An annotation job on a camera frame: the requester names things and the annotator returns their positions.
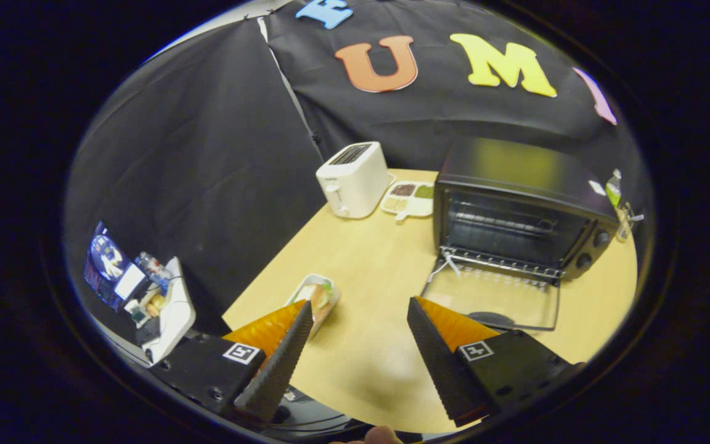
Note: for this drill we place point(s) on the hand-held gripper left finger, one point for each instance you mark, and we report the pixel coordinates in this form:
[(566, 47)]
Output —
[(281, 364)]

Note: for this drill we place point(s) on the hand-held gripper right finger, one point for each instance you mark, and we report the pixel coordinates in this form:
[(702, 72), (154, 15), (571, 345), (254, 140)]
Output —
[(438, 364)]

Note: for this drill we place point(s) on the white bread sandwich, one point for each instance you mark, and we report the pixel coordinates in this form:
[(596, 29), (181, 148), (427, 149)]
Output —
[(318, 296)]

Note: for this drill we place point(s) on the black toaster oven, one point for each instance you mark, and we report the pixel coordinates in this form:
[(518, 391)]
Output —
[(515, 166)]

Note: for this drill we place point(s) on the white bread toaster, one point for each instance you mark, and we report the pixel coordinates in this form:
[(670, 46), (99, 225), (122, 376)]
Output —
[(355, 179)]

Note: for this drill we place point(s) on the white rectangular serving tray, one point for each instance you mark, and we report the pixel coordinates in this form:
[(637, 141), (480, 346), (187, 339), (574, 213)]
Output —
[(302, 288)]

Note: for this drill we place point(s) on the white curved plastic tray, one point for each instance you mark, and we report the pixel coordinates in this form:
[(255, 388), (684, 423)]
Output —
[(176, 314)]

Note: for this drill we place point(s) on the white divided snack plate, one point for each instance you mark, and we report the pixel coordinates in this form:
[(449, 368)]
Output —
[(407, 198)]

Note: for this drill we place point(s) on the green label water bottle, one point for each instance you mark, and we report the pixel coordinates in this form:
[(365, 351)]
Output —
[(613, 191)]

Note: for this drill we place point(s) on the metal spoon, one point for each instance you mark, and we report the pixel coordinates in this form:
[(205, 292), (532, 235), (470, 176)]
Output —
[(637, 217)]

